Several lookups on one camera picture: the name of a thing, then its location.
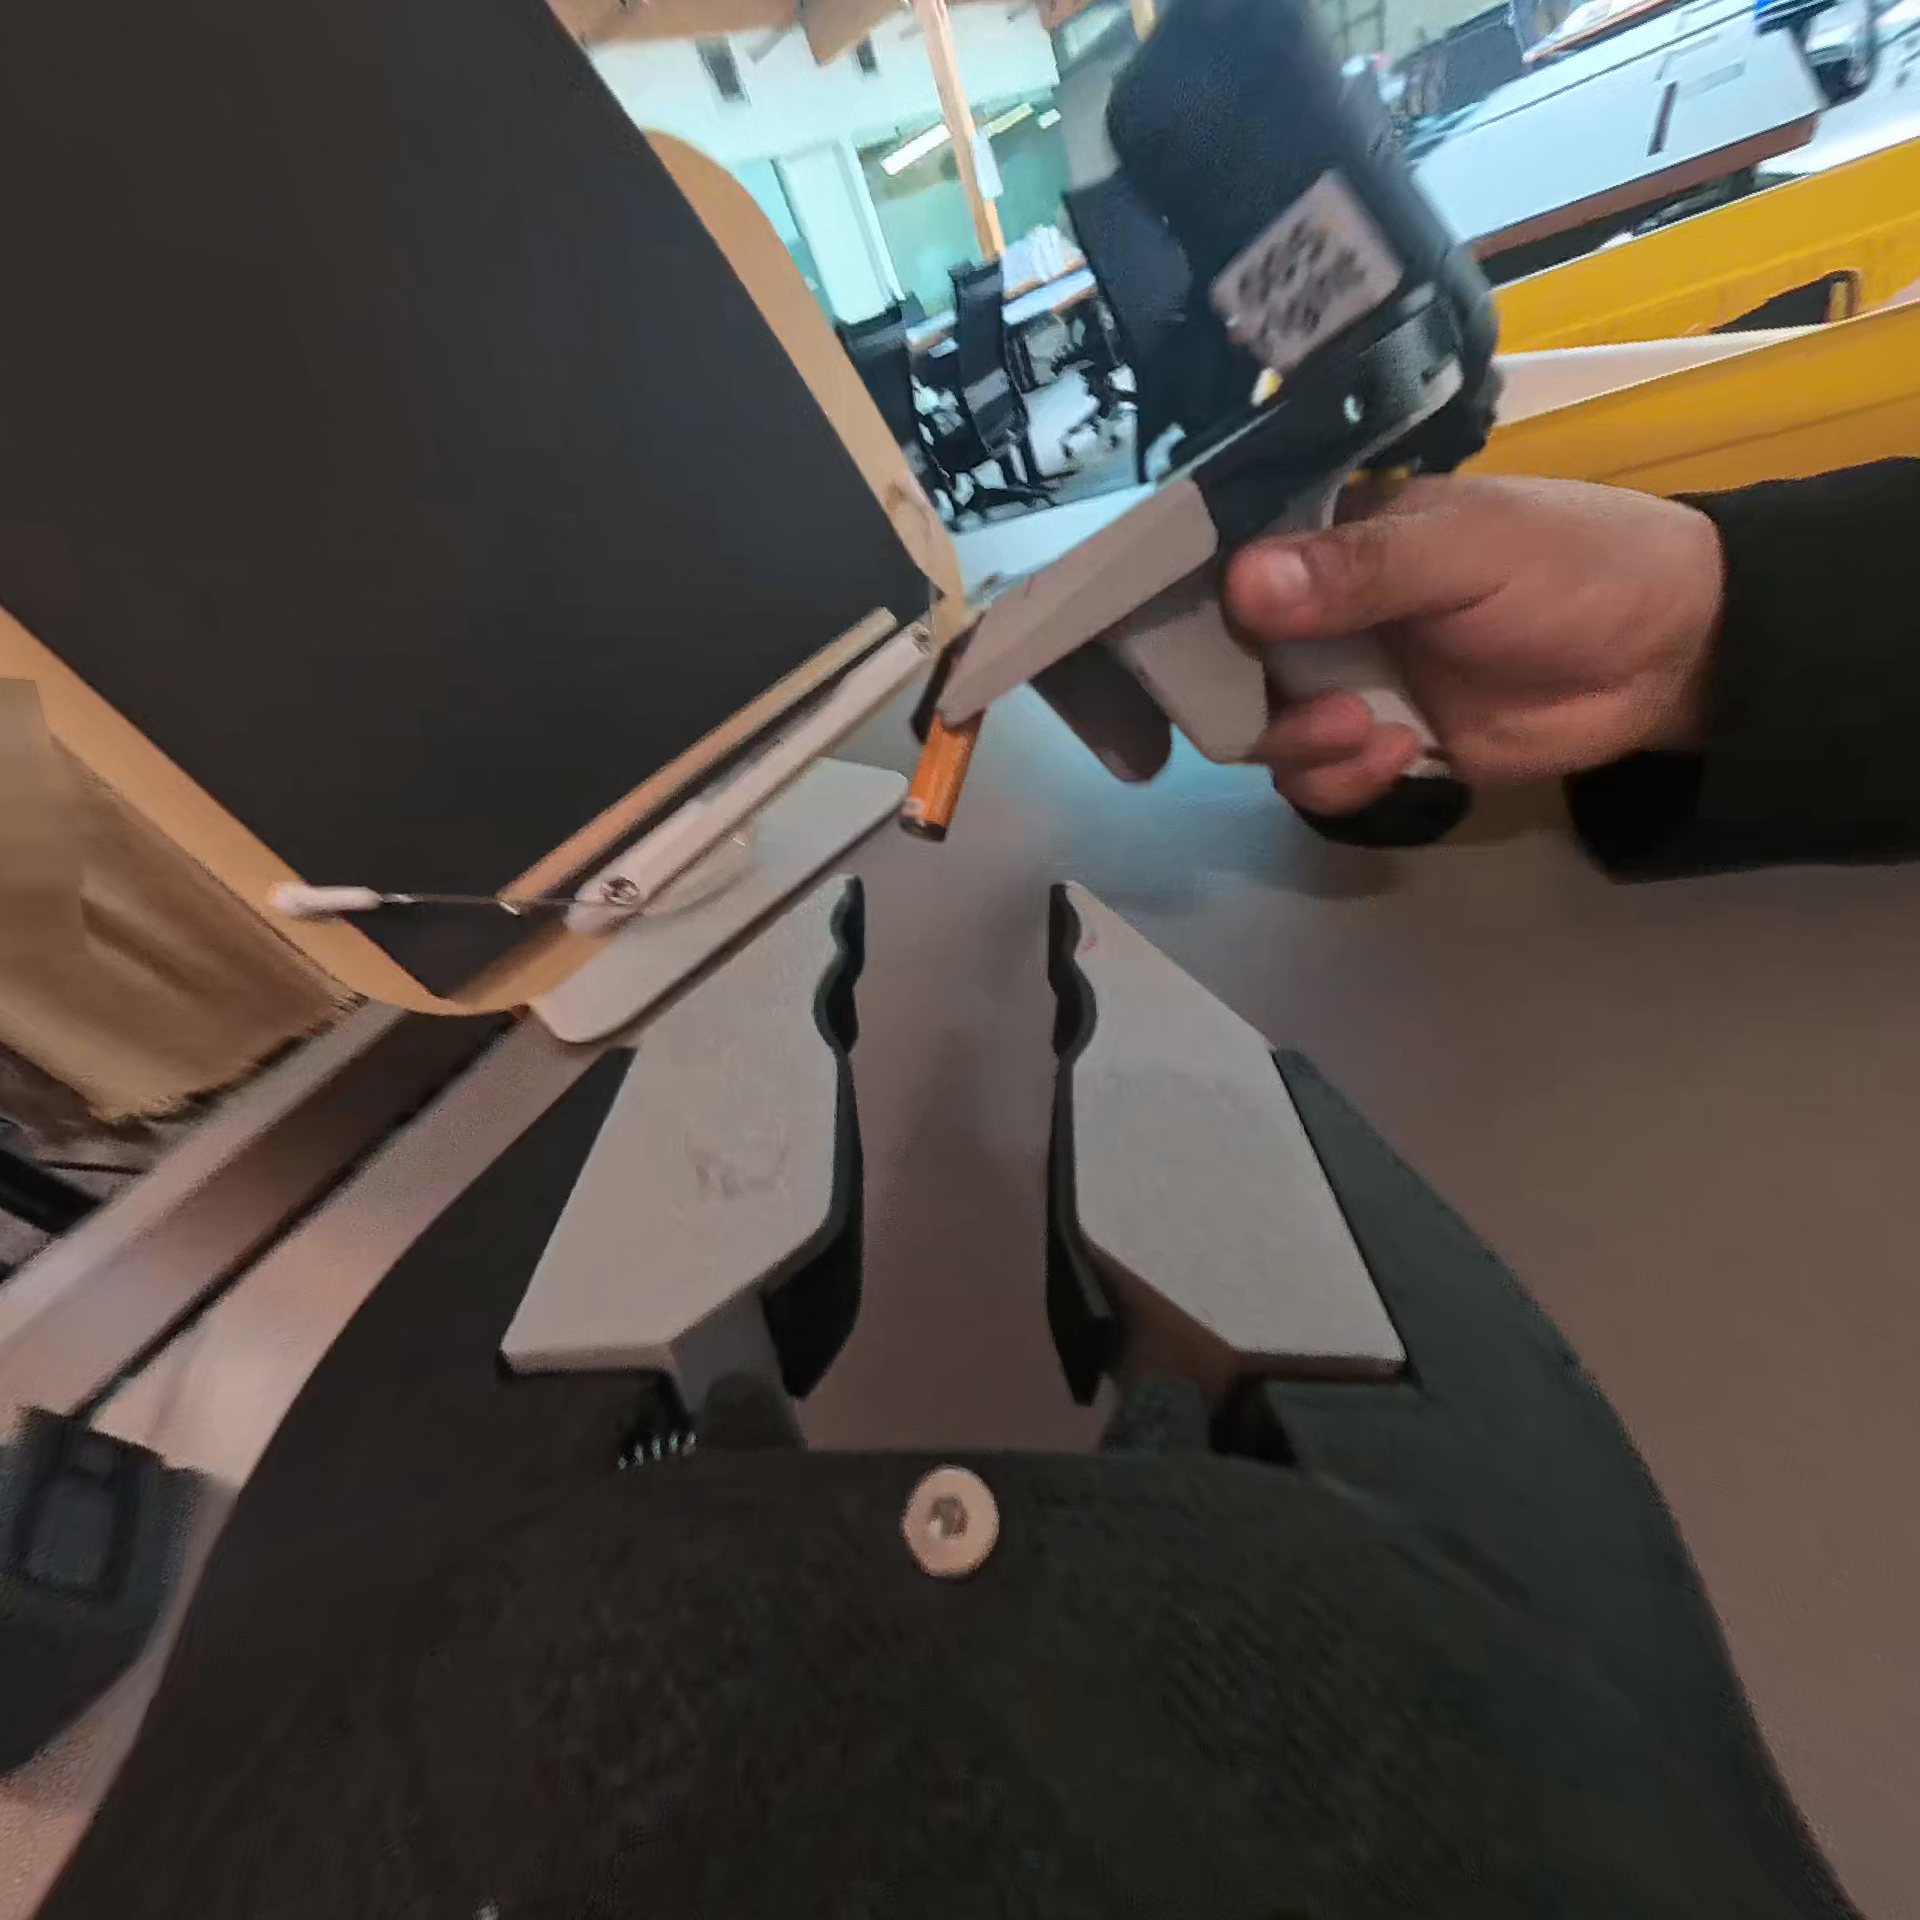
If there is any dark charging case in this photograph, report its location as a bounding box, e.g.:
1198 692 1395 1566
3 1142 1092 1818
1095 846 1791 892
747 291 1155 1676
0 1408 201 1777

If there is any black board on white stand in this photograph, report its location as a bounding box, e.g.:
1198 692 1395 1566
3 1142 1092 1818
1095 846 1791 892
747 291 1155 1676
0 0 972 1048

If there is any orange black battery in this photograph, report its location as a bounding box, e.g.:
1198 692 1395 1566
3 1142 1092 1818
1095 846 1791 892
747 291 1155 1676
899 709 989 844

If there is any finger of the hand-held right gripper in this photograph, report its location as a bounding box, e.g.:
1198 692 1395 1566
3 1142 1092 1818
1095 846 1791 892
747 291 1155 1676
1031 604 1280 787
931 480 1227 728

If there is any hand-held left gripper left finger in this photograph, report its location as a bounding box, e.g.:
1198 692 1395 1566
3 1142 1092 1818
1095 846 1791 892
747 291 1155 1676
502 878 868 1397

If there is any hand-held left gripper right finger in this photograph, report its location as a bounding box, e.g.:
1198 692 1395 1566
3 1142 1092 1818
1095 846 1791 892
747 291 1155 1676
1044 882 1409 1404

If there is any black office chair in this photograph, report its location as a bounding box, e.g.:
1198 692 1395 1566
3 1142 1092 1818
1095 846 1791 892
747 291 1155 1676
912 258 1056 522

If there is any person's right hand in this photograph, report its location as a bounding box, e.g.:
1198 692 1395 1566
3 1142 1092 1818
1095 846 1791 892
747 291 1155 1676
1222 473 1729 821

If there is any beige fringed cloth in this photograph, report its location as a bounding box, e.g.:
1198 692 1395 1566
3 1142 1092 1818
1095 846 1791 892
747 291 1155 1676
0 674 373 1126

